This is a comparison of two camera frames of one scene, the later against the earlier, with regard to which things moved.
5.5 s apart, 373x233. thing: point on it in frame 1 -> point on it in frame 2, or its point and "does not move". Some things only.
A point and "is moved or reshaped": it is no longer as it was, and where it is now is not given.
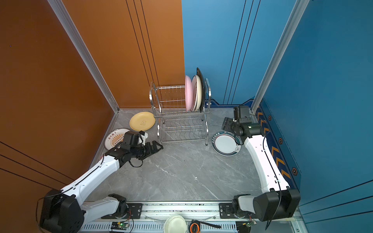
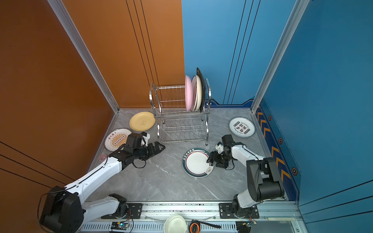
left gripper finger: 150,149 does not move
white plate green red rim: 224,143 is moved or reshaped
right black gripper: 226,124 -> 213,157
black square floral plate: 203,91 does not move
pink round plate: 188,93 does not move
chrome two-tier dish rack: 175,124 does not move
